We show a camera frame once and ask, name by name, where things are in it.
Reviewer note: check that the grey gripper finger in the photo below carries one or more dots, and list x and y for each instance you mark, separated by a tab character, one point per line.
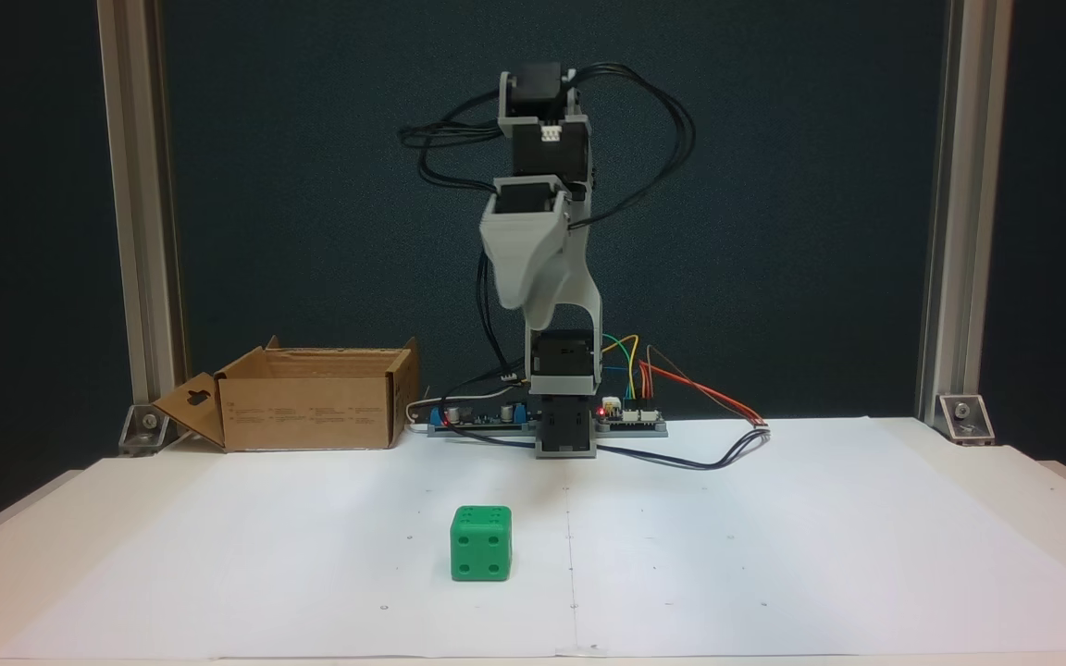
510	268
547	287

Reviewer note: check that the green dice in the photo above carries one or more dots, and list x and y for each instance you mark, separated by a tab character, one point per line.
480	550

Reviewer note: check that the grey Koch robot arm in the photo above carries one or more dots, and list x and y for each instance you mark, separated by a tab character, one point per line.
565	421

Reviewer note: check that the blue power circuit board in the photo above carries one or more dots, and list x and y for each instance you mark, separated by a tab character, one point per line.
473	421

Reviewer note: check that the open cardboard box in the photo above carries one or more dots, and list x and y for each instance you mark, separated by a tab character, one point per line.
311	412

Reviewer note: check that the aluminium frame post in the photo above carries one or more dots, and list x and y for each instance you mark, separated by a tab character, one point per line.
963	185
140	185

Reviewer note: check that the metal corner bracket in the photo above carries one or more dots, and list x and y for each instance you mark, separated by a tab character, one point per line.
146	427
963	416

